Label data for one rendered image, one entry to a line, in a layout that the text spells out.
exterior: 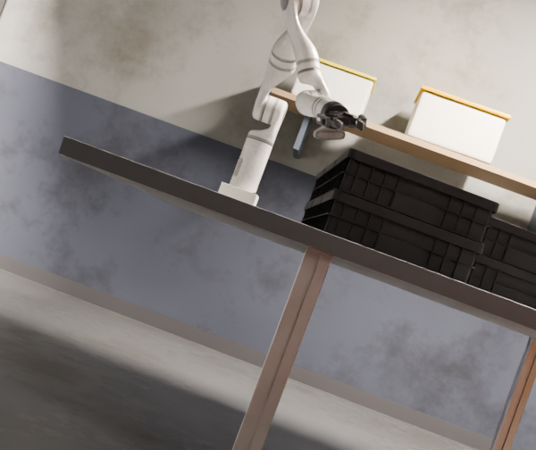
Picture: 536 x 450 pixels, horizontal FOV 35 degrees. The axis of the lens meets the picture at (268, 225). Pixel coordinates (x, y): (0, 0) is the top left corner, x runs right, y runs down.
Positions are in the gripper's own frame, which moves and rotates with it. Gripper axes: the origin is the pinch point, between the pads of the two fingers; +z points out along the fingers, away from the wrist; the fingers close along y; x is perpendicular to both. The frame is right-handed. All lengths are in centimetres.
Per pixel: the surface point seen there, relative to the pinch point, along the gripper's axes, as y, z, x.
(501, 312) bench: 11, 66, 24
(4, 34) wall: -90, -312, 21
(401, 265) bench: -8, 56, 17
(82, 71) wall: -48, -290, 37
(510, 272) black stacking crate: 48, 13, 39
